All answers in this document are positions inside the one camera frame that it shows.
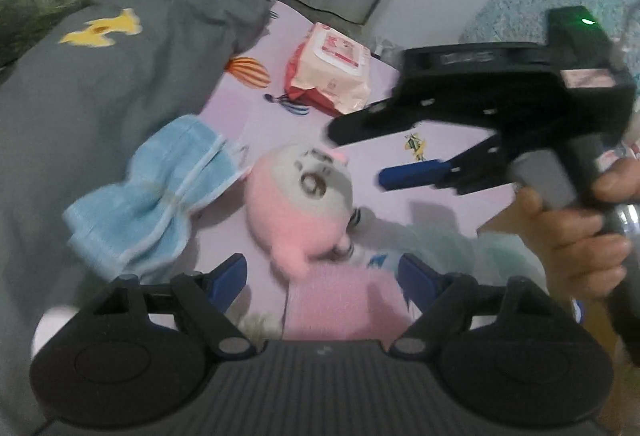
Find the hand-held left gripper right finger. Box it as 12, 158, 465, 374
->
387, 253, 551, 359

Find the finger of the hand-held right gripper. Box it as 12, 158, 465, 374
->
378, 138, 517, 197
325, 101, 426, 148

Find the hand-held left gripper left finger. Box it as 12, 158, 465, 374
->
92, 253, 258, 362

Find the pink plush toy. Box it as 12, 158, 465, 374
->
242, 143, 376, 279

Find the light blue cloth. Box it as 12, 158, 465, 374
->
62, 115, 251, 284

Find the person's right hand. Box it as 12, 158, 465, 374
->
515, 158, 640, 312

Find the white plastic bag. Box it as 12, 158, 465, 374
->
370, 223, 551, 317

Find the pink wet wipes pack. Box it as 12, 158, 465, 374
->
284, 22, 373, 117

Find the pink sponge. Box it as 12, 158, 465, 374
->
282, 266, 413, 342

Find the white yogurt cup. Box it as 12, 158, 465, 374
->
31, 306, 78, 362

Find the grey duvet with yellow print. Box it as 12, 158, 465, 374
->
0, 0, 273, 432

